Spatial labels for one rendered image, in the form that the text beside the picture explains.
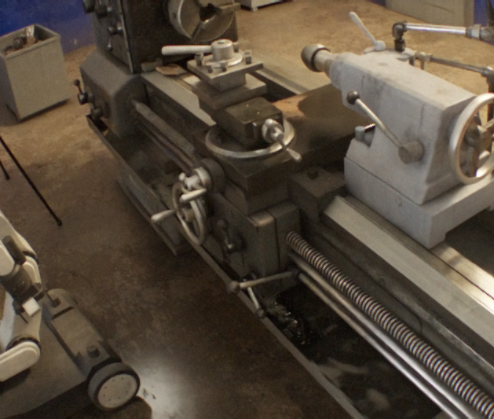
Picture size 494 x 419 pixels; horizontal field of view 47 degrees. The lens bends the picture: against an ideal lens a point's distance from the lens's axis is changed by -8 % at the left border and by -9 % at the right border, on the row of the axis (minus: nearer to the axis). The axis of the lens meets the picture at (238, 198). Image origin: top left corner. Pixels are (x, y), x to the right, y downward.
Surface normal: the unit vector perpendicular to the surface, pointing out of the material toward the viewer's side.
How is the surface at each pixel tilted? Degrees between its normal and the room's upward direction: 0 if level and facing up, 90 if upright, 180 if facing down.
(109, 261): 0
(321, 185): 0
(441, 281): 36
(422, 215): 90
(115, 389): 90
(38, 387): 0
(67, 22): 90
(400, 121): 76
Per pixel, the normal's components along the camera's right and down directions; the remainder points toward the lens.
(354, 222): -0.59, -0.45
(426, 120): -0.87, 0.25
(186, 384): -0.11, -0.82
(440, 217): 0.50, 0.44
